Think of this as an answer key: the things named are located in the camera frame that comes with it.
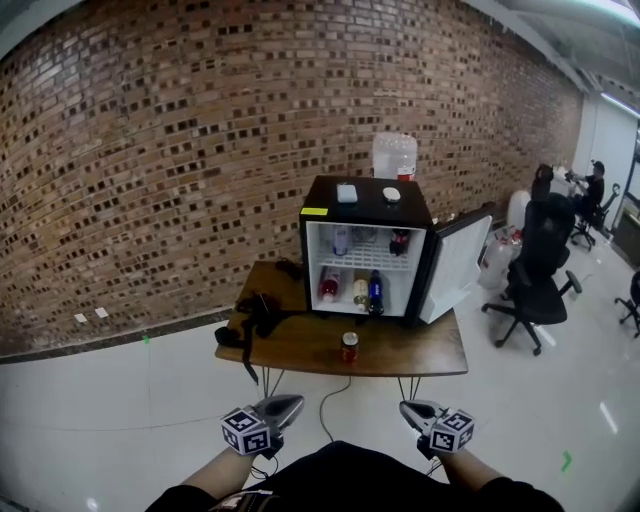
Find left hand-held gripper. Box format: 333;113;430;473
220;394;305;459

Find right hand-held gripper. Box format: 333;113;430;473
399;399;476;459

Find red soda can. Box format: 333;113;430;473
340;330;362;365

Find white mini fridge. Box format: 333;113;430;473
298;174;494;329

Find person's right forearm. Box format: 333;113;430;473
438;451;497;495

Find person's left forearm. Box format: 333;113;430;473
178;446;252;495

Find wooden table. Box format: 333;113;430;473
214;259;470;402

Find person in black shirt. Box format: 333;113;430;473
143;439;567;512

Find black pouch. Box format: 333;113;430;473
214;326;247;348

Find dark soda bottle blue label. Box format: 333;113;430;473
366;269;389;317

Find red bottle white label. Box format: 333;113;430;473
319;266;344;304

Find yellow drink bottle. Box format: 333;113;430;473
351;269;372;308

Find clear water jug red cap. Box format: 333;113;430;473
476;229;524;292

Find dark soda bottle red label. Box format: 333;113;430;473
389;226;412;258

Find white bottle blue label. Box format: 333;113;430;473
331;224;351;258

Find black office chair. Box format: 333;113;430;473
481;191;584;357
613;269;640;339
569;181;622;252

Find white water jug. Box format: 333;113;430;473
506;189;533;237

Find clear water bottle red label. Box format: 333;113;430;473
371;131;419;182

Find ceiling tube light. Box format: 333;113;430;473
599;90;640;118

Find grey power cable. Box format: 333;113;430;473
318;376;354;445

